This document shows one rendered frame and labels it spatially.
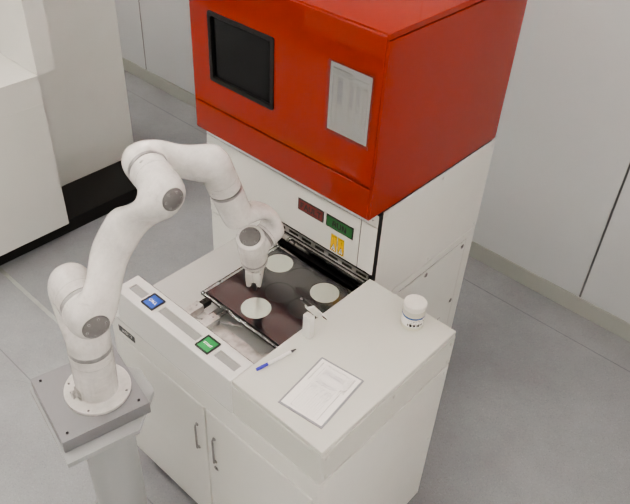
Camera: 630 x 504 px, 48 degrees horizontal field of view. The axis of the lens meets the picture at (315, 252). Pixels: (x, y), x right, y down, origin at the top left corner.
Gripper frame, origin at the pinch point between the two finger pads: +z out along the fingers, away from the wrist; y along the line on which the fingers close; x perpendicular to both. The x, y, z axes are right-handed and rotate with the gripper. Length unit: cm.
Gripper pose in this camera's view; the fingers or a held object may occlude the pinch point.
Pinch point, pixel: (258, 280)
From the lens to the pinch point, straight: 232.7
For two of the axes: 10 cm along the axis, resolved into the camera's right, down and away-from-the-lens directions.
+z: 0.0, 4.4, 9.0
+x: 9.9, 1.0, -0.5
